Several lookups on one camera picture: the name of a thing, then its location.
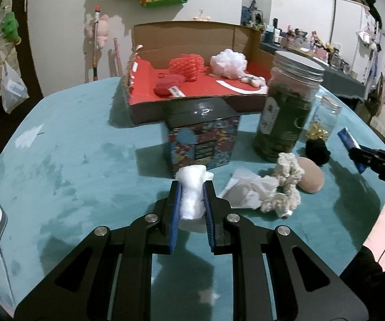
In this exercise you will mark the clear plastic bag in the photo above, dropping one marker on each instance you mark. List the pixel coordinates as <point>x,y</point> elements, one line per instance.
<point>13,90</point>

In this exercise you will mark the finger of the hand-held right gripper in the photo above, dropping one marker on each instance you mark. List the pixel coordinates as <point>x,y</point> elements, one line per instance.
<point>371,150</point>
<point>363,160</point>

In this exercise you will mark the cardboard box red lining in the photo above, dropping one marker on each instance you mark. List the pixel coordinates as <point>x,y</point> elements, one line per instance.
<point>185,36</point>

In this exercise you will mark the green plush toy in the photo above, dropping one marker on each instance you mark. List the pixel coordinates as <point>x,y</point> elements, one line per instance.
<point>11,28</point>

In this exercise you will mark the large glass jar silver lid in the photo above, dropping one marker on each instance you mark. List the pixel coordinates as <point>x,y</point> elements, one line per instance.
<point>286,113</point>

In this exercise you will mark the grey cloth covered desk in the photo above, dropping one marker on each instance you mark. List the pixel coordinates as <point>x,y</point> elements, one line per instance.
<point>339,83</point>

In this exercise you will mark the floral print tin box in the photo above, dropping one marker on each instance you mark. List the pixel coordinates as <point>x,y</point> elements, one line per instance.
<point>202,140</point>

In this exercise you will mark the cream crochet scrunchie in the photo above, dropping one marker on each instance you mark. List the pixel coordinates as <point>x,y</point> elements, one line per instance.
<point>286,180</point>

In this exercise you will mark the coral red foam net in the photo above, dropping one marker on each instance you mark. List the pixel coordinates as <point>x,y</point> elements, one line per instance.
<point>185,67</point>

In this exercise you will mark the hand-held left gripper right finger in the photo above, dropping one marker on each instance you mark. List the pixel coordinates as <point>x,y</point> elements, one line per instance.
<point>210,234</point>

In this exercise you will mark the red knitted pad white tag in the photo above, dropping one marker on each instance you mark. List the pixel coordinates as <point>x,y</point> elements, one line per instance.
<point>165,85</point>

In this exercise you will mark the beige round powder puff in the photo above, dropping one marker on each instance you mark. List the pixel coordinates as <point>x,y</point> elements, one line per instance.
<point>312,177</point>

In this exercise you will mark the pink stick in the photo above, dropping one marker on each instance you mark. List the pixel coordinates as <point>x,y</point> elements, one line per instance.
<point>116,57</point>

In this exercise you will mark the clutter of cosmetics bottles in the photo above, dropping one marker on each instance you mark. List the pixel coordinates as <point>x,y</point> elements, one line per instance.
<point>312,43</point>

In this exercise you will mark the blue tissue packet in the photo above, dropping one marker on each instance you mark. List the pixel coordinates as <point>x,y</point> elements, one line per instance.
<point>346,138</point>

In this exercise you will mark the white cotton cloth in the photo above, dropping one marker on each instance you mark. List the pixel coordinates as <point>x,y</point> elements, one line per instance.
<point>192,190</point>

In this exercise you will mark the black fuzzy scrunchie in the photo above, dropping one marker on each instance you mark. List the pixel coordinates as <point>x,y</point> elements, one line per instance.
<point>317,152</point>

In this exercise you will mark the pink plush pig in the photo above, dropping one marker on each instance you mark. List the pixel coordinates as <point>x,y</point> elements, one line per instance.
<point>102,28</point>

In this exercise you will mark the small glass jar yellow capsules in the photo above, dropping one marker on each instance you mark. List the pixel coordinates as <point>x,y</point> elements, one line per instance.
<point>324,120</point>

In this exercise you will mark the brown wooden door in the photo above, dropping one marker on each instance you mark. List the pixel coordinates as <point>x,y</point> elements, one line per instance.
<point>28,73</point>

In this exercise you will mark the white tissue paper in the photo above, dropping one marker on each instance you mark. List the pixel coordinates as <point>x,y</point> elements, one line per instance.
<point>252,190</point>

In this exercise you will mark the white fabric wardrobe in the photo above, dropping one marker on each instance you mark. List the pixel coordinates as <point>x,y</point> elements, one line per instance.
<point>346,23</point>

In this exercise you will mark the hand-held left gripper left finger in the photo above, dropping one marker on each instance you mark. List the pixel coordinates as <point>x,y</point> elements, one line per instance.
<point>174,234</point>

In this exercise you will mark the white mesh bath pouf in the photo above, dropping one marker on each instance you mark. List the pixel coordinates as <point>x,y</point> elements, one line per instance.
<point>229,62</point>

